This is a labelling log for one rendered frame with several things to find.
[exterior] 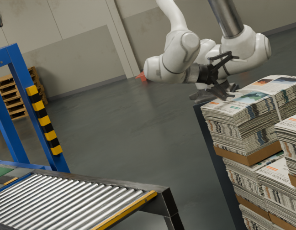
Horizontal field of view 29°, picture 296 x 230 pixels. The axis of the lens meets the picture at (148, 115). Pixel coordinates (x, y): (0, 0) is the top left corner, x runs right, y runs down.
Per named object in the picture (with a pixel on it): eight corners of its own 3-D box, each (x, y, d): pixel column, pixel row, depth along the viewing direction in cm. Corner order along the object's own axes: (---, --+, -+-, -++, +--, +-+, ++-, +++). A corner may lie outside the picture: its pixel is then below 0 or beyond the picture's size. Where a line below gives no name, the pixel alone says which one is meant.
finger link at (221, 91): (212, 75, 226) (210, 77, 226) (229, 95, 229) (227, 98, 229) (208, 75, 230) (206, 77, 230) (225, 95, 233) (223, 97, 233)
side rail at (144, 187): (179, 211, 244) (170, 186, 242) (170, 217, 241) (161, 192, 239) (44, 185, 354) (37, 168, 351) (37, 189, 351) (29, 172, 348)
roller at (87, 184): (96, 189, 288) (92, 180, 287) (15, 237, 263) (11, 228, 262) (91, 188, 292) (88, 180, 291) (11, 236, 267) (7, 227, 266)
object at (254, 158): (245, 139, 252) (243, 130, 251) (282, 149, 225) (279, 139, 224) (215, 154, 248) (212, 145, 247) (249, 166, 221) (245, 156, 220)
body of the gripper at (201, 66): (193, 62, 229) (214, 64, 232) (191, 83, 230) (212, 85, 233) (200, 62, 222) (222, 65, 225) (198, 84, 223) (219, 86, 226)
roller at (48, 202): (90, 188, 293) (86, 179, 292) (10, 235, 268) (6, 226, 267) (85, 187, 298) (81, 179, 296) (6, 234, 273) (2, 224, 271)
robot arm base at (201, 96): (195, 96, 294) (191, 86, 293) (236, 84, 286) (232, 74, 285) (187, 107, 278) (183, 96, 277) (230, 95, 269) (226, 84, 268)
